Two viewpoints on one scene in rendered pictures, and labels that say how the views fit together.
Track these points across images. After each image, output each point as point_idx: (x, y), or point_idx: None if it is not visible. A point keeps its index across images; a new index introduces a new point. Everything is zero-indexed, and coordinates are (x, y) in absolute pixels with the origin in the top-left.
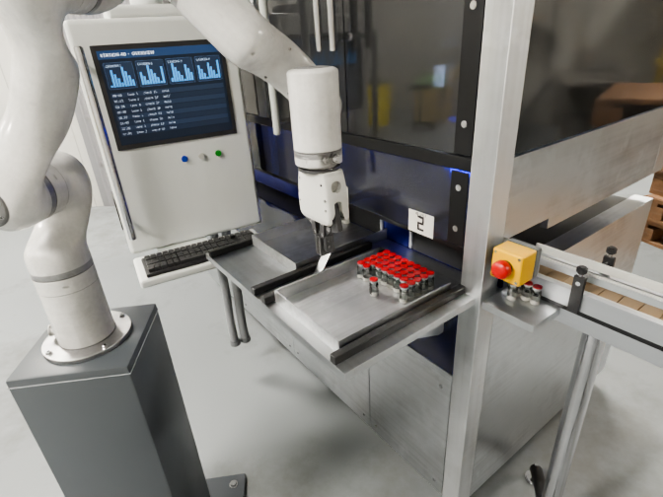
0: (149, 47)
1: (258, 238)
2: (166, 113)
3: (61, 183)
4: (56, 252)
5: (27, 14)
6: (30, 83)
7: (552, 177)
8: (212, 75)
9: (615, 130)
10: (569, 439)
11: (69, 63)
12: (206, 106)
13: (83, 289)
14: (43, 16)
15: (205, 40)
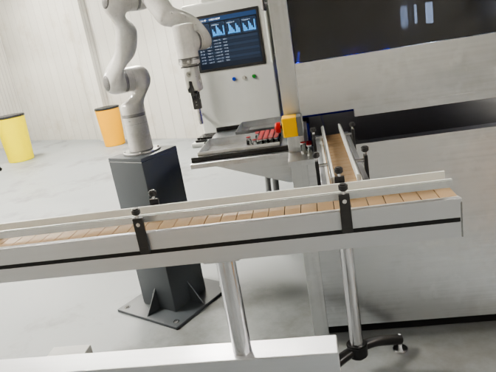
0: (217, 15)
1: (246, 124)
2: (224, 52)
3: (132, 77)
4: (128, 105)
5: (110, 14)
6: (117, 37)
7: (346, 80)
8: (251, 28)
9: (429, 48)
10: (342, 264)
11: (128, 29)
12: (247, 47)
13: (136, 124)
14: (114, 14)
15: (247, 8)
